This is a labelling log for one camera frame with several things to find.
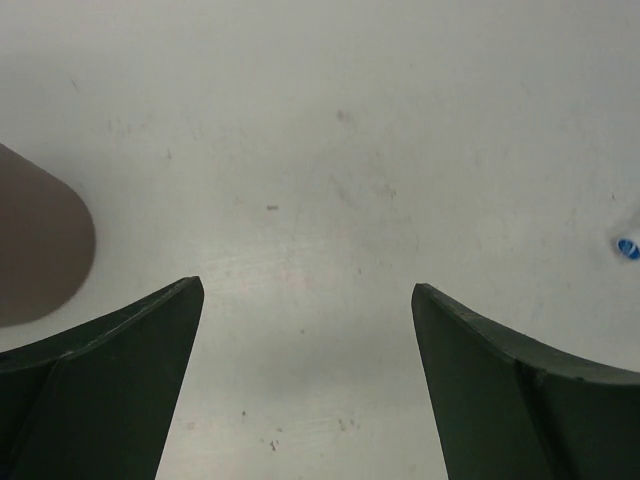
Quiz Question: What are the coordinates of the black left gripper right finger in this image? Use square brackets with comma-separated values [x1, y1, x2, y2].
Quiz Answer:
[411, 284, 639, 479]

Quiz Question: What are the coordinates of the brown cylindrical bin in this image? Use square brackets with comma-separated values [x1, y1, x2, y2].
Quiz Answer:
[1, 146, 96, 327]

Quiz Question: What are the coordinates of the clear plastic bottle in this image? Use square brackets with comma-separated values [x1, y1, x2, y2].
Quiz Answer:
[612, 209, 640, 261]

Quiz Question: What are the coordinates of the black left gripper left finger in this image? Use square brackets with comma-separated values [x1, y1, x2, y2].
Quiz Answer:
[1, 277, 204, 479]

